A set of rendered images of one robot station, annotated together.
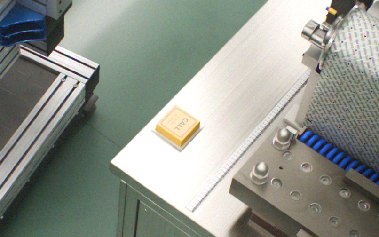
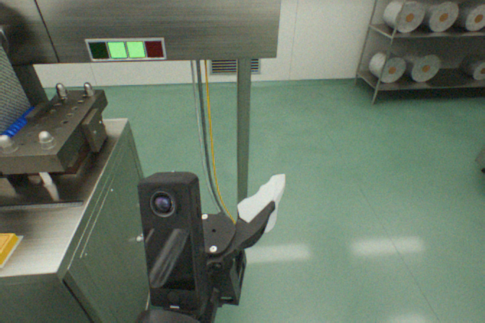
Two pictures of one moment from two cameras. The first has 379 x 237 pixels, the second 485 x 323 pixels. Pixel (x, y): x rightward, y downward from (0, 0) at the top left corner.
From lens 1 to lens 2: 1.56 m
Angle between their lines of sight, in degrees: 77
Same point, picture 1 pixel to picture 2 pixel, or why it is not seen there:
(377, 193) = (42, 105)
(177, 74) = not seen: outside the picture
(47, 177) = not seen: outside the picture
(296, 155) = (20, 140)
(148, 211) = (86, 252)
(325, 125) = not seen: outside the picture
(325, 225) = (75, 116)
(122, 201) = (81, 282)
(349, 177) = (34, 114)
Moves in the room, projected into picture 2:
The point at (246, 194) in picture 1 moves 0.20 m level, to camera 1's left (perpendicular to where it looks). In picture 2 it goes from (66, 152) to (77, 197)
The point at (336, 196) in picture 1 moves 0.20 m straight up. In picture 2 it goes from (50, 120) to (20, 55)
